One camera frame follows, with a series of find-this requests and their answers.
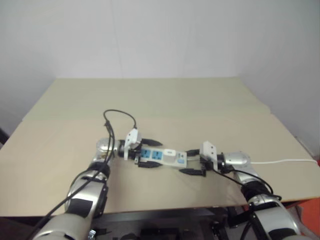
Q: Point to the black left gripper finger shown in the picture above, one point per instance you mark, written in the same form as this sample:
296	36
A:
150	164
151	142

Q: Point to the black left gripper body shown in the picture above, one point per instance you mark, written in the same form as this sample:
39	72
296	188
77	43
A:
136	151

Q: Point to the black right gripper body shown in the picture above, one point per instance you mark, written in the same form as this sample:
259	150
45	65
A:
204	165

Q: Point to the white power strip blue sockets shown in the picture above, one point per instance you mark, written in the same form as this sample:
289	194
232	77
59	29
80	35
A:
157	155

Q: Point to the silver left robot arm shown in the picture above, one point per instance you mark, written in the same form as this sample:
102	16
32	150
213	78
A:
82	192

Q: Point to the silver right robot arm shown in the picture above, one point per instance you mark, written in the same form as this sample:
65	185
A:
237	158

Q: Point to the white charger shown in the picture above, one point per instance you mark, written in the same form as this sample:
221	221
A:
169	156

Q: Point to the small red object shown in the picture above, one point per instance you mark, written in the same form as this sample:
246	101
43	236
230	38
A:
318	160

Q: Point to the orange object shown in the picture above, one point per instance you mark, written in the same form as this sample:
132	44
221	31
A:
312	220

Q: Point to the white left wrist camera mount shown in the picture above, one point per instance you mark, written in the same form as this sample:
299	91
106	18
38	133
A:
132	137

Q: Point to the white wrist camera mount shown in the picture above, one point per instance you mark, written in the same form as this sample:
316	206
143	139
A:
209	150
132	137

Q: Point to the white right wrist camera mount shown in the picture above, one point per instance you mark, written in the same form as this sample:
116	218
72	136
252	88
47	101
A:
209	150

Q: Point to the black frame under table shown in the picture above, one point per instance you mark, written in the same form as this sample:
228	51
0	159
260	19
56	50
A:
162	221

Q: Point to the dark object at wall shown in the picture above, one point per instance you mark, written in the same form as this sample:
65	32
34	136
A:
3	137

